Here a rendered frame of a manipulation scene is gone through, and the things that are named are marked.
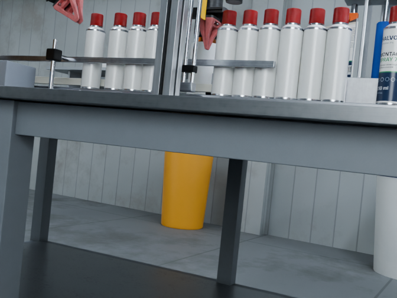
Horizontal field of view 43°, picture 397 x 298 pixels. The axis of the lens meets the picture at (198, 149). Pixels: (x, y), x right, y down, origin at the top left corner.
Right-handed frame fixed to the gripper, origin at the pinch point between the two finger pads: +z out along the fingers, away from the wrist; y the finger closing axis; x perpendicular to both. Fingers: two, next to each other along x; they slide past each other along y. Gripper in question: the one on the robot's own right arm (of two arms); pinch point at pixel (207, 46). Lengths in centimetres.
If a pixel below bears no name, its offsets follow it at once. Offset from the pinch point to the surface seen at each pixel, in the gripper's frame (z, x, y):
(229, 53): 3.3, 7.9, -9.8
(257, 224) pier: 93, -318, 85
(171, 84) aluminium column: 13.1, 22.7, -3.5
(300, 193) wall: 59, -327, 51
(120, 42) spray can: 1.2, 8.1, 21.1
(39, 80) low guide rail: 12, 3, 52
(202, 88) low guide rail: 11.2, 3.2, -1.5
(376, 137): 22, 48, -49
